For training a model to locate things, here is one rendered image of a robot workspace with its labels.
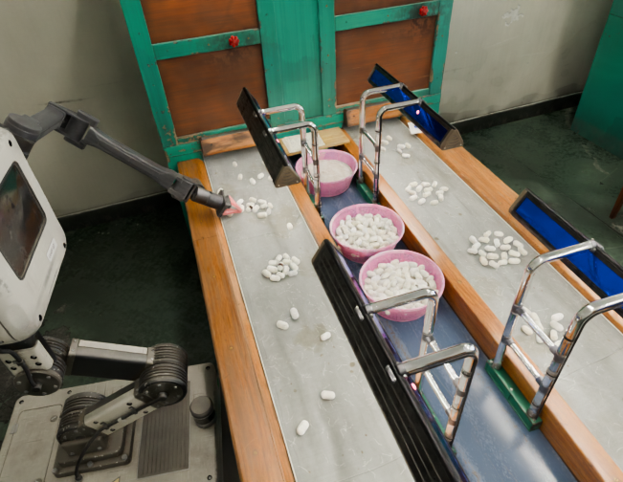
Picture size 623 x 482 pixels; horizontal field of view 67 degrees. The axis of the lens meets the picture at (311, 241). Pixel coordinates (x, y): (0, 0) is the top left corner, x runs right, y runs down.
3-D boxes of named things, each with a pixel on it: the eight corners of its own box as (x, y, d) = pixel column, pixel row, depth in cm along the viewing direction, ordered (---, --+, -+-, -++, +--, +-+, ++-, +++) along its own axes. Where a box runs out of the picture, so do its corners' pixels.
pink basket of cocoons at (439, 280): (378, 339, 143) (379, 319, 137) (346, 280, 162) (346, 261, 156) (456, 316, 148) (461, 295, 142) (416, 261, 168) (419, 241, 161)
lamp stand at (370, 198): (374, 213, 190) (378, 110, 160) (355, 186, 204) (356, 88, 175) (416, 203, 193) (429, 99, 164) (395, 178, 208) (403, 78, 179)
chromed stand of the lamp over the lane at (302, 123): (278, 237, 182) (264, 133, 153) (266, 208, 196) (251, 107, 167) (324, 226, 186) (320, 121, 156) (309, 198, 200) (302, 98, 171)
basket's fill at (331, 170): (310, 202, 197) (309, 190, 193) (295, 174, 213) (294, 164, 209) (360, 189, 201) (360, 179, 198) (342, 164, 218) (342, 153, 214)
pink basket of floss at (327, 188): (340, 208, 194) (340, 188, 188) (285, 191, 205) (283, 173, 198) (367, 175, 211) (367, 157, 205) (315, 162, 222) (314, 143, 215)
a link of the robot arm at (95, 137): (60, 139, 153) (76, 110, 151) (66, 136, 158) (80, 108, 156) (181, 205, 167) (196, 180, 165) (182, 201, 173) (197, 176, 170)
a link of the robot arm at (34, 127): (38, 120, 154) (52, 94, 152) (79, 142, 160) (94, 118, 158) (-15, 150, 114) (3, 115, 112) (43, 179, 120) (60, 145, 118)
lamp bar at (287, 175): (276, 188, 142) (273, 168, 138) (236, 106, 188) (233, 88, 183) (300, 183, 144) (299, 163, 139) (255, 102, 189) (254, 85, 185)
